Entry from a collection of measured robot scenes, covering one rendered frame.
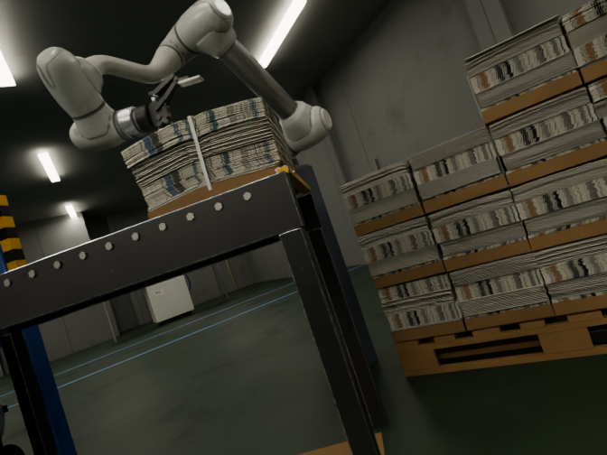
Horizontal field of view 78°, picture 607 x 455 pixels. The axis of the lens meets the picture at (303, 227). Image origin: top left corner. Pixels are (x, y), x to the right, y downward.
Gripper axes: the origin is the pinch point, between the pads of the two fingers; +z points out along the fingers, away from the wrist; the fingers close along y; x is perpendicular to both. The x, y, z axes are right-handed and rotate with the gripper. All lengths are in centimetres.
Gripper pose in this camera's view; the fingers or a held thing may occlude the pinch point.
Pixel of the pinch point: (203, 101)
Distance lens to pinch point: 119.5
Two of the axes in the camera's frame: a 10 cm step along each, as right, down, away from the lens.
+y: 2.4, 9.7, -0.2
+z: 9.6, -2.4, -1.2
